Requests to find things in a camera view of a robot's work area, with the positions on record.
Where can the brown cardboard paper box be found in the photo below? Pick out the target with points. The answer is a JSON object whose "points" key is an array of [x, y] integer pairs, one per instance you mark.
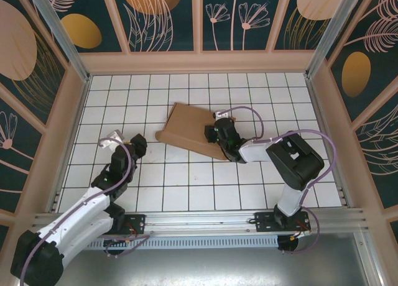
{"points": [[192, 130]]}

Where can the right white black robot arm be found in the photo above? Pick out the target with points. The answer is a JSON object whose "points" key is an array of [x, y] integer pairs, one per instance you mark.
{"points": [[292, 161]]}

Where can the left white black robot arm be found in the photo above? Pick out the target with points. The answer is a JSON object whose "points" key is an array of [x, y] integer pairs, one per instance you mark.
{"points": [[81, 214]]}

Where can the grey metal sheet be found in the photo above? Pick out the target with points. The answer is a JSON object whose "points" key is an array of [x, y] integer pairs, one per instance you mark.
{"points": [[199, 267]]}

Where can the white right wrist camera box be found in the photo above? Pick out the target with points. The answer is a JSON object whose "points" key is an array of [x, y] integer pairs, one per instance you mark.
{"points": [[220, 114]]}

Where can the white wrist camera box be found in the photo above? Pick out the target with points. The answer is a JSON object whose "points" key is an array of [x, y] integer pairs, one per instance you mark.
{"points": [[112, 140], [220, 114]]}

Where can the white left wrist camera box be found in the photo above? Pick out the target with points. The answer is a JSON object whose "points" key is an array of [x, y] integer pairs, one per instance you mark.
{"points": [[112, 140]]}

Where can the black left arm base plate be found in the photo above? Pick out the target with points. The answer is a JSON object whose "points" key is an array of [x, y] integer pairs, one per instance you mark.
{"points": [[135, 224]]}

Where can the aluminium side rail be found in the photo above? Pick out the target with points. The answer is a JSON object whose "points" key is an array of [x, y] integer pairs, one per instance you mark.
{"points": [[312, 93], [85, 93]]}

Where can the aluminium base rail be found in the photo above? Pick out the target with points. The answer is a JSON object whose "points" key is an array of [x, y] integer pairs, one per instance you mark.
{"points": [[202, 220]]}

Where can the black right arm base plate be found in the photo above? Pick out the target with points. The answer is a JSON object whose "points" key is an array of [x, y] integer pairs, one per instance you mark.
{"points": [[264, 222]]}

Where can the aluminium frame post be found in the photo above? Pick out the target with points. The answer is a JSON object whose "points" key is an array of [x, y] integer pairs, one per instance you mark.
{"points": [[62, 34], [329, 31]]}

